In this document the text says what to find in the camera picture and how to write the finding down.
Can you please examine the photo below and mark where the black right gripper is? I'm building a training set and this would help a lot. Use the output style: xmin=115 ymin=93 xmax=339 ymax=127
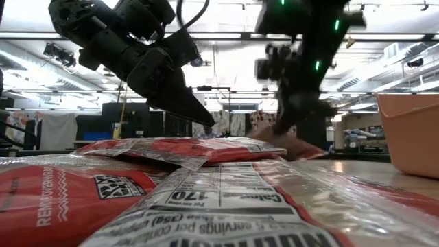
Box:
xmin=256 ymin=44 xmax=339 ymax=135

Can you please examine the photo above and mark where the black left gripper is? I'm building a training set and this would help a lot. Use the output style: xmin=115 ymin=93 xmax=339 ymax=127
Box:
xmin=79 ymin=25 xmax=215 ymax=127

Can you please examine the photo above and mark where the red popcorn bag clear wrap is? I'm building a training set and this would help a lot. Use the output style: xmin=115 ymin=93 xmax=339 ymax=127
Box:
xmin=73 ymin=136 xmax=288 ymax=172
xmin=252 ymin=125 xmax=329 ymax=162

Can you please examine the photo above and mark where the red packet with nutrition label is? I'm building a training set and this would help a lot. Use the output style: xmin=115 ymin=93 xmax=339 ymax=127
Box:
xmin=80 ymin=159 xmax=439 ymax=247

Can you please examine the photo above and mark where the circle print cloth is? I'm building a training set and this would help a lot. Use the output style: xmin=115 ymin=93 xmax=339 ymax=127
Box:
xmin=249 ymin=110 xmax=298 ymax=138

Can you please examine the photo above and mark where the black cabinet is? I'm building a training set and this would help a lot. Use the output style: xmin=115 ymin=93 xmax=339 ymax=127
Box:
xmin=296 ymin=115 xmax=327 ymax=150

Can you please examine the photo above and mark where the black partition panel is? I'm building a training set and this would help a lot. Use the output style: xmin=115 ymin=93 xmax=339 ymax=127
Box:
xmin=150 ymin=110 xmax=193 ymax=138

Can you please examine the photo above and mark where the person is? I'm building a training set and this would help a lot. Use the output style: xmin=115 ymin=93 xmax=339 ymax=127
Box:
xmin=197 ymin=125 xmax=220 ymax=139

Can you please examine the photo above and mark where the leaf print cloth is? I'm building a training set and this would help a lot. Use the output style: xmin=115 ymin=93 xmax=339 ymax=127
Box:
xmin=219 ymin=110 xmax=246 ymax=137

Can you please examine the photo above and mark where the yellow pole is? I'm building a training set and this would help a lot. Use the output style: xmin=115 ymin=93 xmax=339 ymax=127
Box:
xmin=112 ymin=85 xmax=128 ymax=140

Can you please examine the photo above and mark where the cluttered background workbench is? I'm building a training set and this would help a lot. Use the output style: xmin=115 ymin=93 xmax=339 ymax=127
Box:
xmin=342 ymin=123 xmax=390 ymax=154

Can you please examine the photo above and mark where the black overhead light bar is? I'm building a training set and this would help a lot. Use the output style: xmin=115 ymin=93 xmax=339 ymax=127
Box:
xmin=0 ymin=32 xmax=439 ymax=43

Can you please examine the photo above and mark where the yellow hanging hook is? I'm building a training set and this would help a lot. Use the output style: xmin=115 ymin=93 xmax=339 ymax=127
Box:
xmin=345 ymin=29 xmax=357 ymax=49

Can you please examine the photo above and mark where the black box with blue strip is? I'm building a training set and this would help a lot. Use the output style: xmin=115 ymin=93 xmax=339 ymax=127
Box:
xmin=75 ymin=115 xmax=114 ymax=141

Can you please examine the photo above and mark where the white ceiling vent box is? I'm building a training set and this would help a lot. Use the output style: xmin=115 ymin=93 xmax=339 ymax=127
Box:
xmin=383 ymin=42 xmax=400 ymax=61

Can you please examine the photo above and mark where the white hanging cloth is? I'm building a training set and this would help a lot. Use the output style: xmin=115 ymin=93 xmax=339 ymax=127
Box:
xmin=40 ymin=113 xmax=78 ymax=151

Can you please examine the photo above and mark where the orange plastic basket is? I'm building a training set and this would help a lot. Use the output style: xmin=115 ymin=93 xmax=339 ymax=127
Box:
xmin=375 ymin=92 xmax=439 ymax=180

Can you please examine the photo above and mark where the black curved stand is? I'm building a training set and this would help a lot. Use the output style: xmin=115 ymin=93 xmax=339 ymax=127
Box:
xmin=0 ymin=109 xmax=38 ymax=151

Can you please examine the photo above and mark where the floral print cloth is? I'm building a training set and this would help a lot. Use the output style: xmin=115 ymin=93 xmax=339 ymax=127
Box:
xmin=5 ymin=111 xmax=44 ymax=145

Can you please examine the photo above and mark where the black metal frame stand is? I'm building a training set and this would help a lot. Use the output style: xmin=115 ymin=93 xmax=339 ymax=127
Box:
xmin=193 ymin=85 xmax=233 ymax=137

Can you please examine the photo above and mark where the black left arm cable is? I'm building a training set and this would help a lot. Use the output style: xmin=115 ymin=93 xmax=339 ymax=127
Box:
xmin=176 ymin=0 xmax=211 ymax=31

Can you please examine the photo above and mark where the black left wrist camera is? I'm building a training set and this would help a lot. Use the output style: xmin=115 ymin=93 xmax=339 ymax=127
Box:
xmin=114 ymin=0 xmax=202 ymax=69

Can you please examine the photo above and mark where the black ceiling camera white cable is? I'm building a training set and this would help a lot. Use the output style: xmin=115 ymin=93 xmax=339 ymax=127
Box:
xmin=43 ymin=42 xmax=78 ymax=69

